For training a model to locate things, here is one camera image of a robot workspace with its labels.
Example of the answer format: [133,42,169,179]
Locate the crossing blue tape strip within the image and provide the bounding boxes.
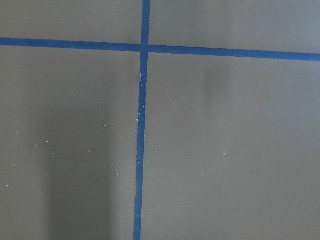
[0,37,320,62]

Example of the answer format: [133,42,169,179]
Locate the long blue tape strip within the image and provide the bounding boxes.
[133,0,151,240]

